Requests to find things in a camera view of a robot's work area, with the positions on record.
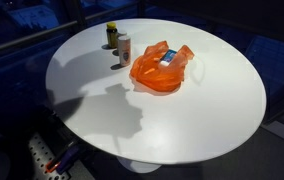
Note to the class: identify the purple orange clamp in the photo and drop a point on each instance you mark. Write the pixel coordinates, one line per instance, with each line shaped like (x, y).
(65, 158)

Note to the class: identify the yellow-lid vitamin bottle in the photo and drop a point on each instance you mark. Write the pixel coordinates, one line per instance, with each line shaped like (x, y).
(111, 36)

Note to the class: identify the metal handrail bar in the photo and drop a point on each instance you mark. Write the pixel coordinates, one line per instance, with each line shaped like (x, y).
(32, 36)

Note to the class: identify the orange plastic bag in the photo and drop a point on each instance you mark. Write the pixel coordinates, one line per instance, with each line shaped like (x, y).
(155, 75)

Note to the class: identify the white mentos container blue label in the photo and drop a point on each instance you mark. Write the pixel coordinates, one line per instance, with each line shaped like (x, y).
(168, 57)

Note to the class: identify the white table pedestal base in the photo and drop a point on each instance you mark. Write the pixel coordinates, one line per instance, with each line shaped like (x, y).
(138, 166)

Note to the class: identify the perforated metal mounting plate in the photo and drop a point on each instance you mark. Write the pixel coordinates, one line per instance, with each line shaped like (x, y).
(40, 153)

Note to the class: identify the white deodorant stick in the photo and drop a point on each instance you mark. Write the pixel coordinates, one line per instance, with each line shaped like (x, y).
(124, 50)

